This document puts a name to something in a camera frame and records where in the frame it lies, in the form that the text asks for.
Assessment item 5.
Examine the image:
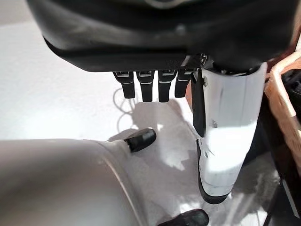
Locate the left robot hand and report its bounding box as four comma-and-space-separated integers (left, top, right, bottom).
25, 0, 297, 205

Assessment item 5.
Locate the fuzzy black garment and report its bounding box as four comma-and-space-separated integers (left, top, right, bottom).
282, 69, 301, 106

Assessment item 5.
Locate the rectangular wicker laundry basket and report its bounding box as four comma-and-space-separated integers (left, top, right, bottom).
264, 50, 301, 163

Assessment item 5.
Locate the silver left robot leg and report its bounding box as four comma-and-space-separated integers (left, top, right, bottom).
0, 128, 157, 226

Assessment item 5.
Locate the silver robot leg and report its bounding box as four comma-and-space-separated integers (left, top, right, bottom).
157, 209, 210, 226
0, 128, 157, 226

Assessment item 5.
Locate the silver right robot leg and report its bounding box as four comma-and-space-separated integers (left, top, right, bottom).
157, 209, 210, 226

